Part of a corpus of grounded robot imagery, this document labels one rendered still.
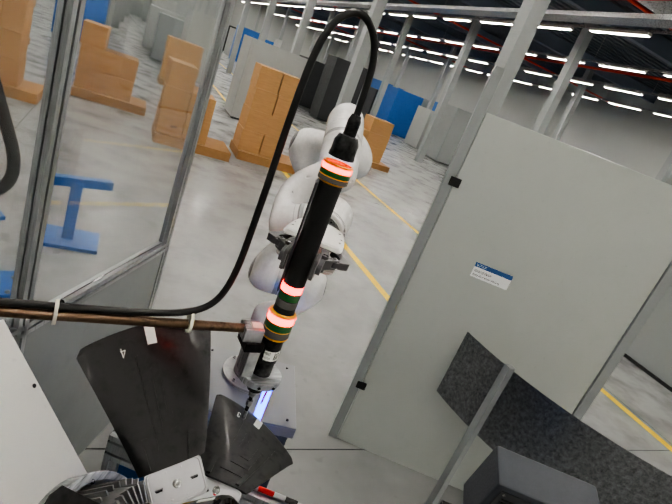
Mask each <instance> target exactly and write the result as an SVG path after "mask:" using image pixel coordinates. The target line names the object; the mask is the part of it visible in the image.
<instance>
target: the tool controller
mask: <svg viewBox="0 0 672 504"><path fill-rule="evenodd" d="M463 504H600V502H599V498H598V494H597V489H596V487H595V486H594V485H591V484H589V483H587V482H584V481H582V480H579V479H577V478H575V477H572V476H570V475H567V474H565V473H563V472H560V471H558V470H555V469H553V468H551V467H548V466H546V465H543V464H541V463H539V462H536V461H534V460H531V459H529V458H527V457H524V456H522V455H519V454H517V453H515V452H512V451H510V450H507V449H505V448H503V447H500V446H496V447H495V449H494V450H493V451H492V452H491V453H490V454H489V456H488V457H487V458H486V459H485V460H484V461H483V463H482V464H481V465H480V466H479V467H478V468H477V469H476V471H475V472H474V473H473V474H472V475H471V476H470V478H469V479H468V480H467V481H466V482H465V483H464V491H463Z"/></svg>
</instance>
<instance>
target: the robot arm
mask: <svg viewBox="0 0 672 504"><path fill-rule="evenodd" d="M355 108H356V105H355V104H353V103H342V104H339V105H338V106H336V107H335V108H334V109H333V110H332V111H331V113H330V114H329V116H328V119H327V124H326V129H325V131H322V130H319V129H315V128H303V129H301V130H299V131H298V132H296V133H295V134H294V136H293V137H292V139H291V141H290V144H289V151H288V152H289V159H290V162H291V164H292V167H293V169H294V172H295V174H293V175H292V176H290V177H289V178H288V179H287V180H286V181H285V182H284V183H283V185H282V186H281V187H280V189H279V191H278V193H277V195H276V198H275V200H274V203H273V206H272V209H271V213H270V217H269V232H268V235H267V238H266V239H267V240H269V241H270V243H269V244H268V245H267V246H266V247H265V248H264V249H263V250H261V251H260V252H259V253H258V254H257V256H256V257H255V258H254V260H253V261H252V263H251V265H250V267H249V271H248V278H249V281H250V283H251V284H252V285H253V286H254V287H255V288H257V289H259V290H261V291H264V292H267V293H271V294H274V295H278V292H279V291H277V288H278V285H279V282H280V279H281V277H282V274H283V271H284V268H285V266H286V263H287V260H288V258H289V255H290V252H291V249H292V246H293V243H294V241H295V238H296V235H297V232H298V229H299V227H300V224H301V221H302V218H303V215H304V213H305V210H306V207H307V204H308V202H309V199H310V196H311V193H312V190H313V188H314V185H315V180H316V179H317V178H319V177H318V172H319V169H320V167H321V164H322V161H323V159H324V157H329V158H333V159H336V160H339V161H342V162H344V163H346V164H348V165H350V166H351V167H353V172H352V175H351V177H350V180H349V182H348V185H347V187H343V188H342V190H341V193H343V192H345V191H347V190H349V189H350V188H351V187H352V186H353V185H354V183H355V181H356V179H360V178H362V177H364V176H366V175H367V174H368V172H369V171H370V169H371V166H372V162H373V161H372V152H371V149H370V146H369V144H368V142H367V140H366V139H365V137H364V136H363V132H364V117H363V114H362V113H361V115H360V116H361V125H360V127H359V130H358V132H357V135H356V138H357V139H358V144H359V148H358V150H357V153H356V155H355V160H354V163H350V162H346V161H343V160H340V159H338V158H335V157H333V156H331V155H330V154H329V153H328V152H329V149H330V148H331V146H332V143H333V140H334V138H335V137H336V136H337V134H338V133H339V132H341V133H343V131H344V129H345V126H346V123H347V120H348V118H349V117H350V115H351V114H352V113H354V111H355ZM352 221H353V212H352V209H351V207H350V205H349V204H348V203H347V202H346V201H345V200H344V199H342V198H340V197H339V198H338V200H337V203H336V206H335V208H334V211H333V213H332V216H331V219H330V221H329V224H328V226H327V229H326V232H325V234H324V237H323V240H322V242H321V245H320V247H319V250H318V253H317V255H316V258H315V259H314V261H313V263H312V266H311V269H310V271H309V274H308V277H307V281H306V284H305V287H304V290H303V292H302V295H301V298H300V300H299V303H298V305H297V308H296V310H295V313H296V315H298V314H300V313H302V312H303V311H305V310H307V309H309V308H311V307H312V306H314V305H315V304H316V303H318V302H319V301H320V300H321V298H322V297H323V296H324V293H325V291H326V287H327V278H326V275H332V274H333V273H334V272H335V270H336V269H337V270H341V271H347V270H348V267H349V265H350V264H349V262H348V261H347V260H346V259H345V258H344V257H343V255H342V252H343V249H344V243H345V242H344V238H345V236H346V234H347V232H348V230H349V228H350V226H351V224H352ZM275 301H276V300H271V301H265V302H261V303H259V304H258V305H257V306H256V307H255V309H254V311H253V313H252V316H251V320H260V322H261V323H262V324H264V321H265V318H266V316H267V313H268V310H269V307H270V306H271V305H273V304H275ZM241 350H242V347H241V349H240V351H239V354H238V355H234V356H232V357H230V358H228V359H227V360H226V361H225V362H224V364H223V368H222V373H223V376H224V378H225V379H226V380H227V382H228V383H229V384H231V385H232V386H233V387H235V388H236V389H238V390H240V391H243V392H245V393H249V390H248V389H247V386H246V385H245V384H243V383H242V382H241V380H240V379H239V377H238V367H237V362H238V359H239V356H240V353H241Z"/></svg>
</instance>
